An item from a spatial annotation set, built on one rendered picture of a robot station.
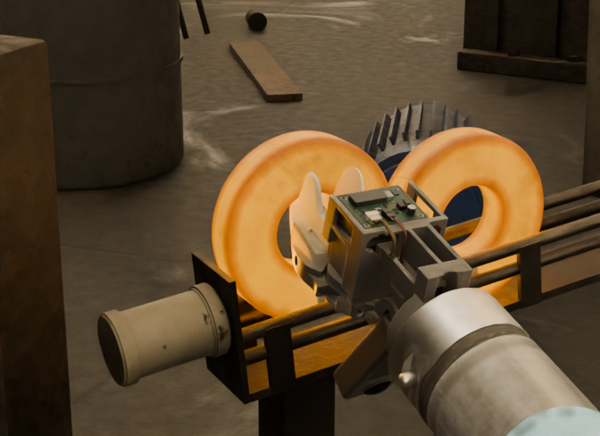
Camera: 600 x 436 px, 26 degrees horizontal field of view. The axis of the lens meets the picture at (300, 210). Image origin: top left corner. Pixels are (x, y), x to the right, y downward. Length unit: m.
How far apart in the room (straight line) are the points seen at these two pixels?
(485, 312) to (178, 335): 0.26
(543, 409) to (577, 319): 1.95
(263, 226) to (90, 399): 1.41
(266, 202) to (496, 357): 0.27
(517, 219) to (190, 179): 2.48
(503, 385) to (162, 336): 0.30
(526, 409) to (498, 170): 0.36
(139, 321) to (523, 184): 0.36
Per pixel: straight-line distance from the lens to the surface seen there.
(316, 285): 0.96
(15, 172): 1.12
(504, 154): 1.12
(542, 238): 1.15
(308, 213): 1.01
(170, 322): 1.01
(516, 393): 0.81
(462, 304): 0.87
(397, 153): 2.70
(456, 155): 1.10
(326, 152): 1.03
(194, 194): 3.46
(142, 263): 3.01
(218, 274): 1.01
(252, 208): 1.02
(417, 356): 0.86
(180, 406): 2.36
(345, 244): 0.93
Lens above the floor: 1.10
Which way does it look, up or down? 19 degrees down
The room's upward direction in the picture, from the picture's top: straight up
